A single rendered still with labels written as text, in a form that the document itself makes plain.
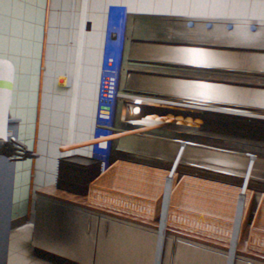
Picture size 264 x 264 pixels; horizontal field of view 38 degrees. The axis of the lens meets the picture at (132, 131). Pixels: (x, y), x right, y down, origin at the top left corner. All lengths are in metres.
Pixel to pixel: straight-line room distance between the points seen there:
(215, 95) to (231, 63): 0.26
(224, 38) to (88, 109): 1.33
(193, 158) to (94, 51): 1.28
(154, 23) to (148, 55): 0.26
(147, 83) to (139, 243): 1.30
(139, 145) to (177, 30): 1.00
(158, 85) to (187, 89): 0.26
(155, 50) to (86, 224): 1.50
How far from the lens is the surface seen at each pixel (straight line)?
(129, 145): 3.33
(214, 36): 3.13
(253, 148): 3.04
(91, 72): 3.50
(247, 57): 3.05
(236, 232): 2.56
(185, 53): 3.16
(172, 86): 3.17
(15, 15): 3.52
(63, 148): 1.92
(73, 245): 3.16
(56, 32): 3.76
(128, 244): 2.91
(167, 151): 3.21
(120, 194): 2.88
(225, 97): 3.04
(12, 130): 2.71
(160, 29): 3.27
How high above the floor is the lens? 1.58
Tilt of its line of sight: 8 degrees down
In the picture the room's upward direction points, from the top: 7 degrees clockwise
